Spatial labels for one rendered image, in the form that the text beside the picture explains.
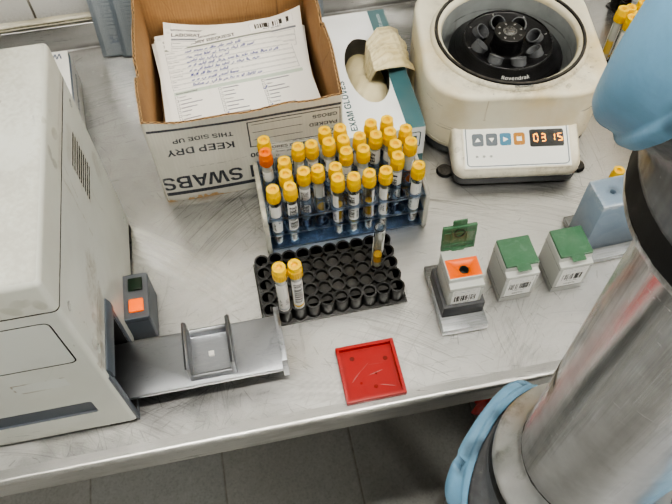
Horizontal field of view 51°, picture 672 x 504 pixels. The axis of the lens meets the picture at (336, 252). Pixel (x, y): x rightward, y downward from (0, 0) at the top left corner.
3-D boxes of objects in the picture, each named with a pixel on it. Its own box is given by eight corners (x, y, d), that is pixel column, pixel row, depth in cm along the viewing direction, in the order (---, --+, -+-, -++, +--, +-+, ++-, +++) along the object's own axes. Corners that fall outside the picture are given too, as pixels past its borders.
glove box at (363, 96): (347, 173, 95) (347, 124, 87) (315, 55, 108) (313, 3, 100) (435, 158, 97) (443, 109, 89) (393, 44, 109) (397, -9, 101)
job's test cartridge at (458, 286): (444, 314, 82) (451, 287, 77) (434, 279, 84) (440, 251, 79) (477, 308, 82) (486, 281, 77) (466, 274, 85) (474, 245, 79)
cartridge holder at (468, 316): (442, 336, 82) (445, 322, 79) (423, 272, 87) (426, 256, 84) (486, 329, 82) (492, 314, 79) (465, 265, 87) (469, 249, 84)
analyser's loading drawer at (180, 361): (102, 411, 75) (87, 392, 71) (100, 355, 79) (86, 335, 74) (289, 374, 77) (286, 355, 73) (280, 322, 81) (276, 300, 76)
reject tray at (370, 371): (347, 406, 77) (347, 403, 77) (335, 351, 81) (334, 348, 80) (406, 394, 78) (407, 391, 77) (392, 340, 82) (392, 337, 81)
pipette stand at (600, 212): (584, 265, 87) (610, 218, 78) (561, 221, 91) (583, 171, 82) (658, 249, 88) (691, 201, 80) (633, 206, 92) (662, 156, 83)
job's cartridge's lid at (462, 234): (444, 225, 75) (443, 221, 76) (441, 253, 79) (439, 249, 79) (479, 220, 76) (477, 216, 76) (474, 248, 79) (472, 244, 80)
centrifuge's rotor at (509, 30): (453, 111, 94) (460, 71, 88) (439, 35, 102) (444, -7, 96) (567, 107, 94) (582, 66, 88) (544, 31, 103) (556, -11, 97)
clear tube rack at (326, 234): (268, 255, 88) (263, 222, 82) (257, 194, 94) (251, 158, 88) (425, 228, 90) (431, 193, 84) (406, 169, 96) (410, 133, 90)
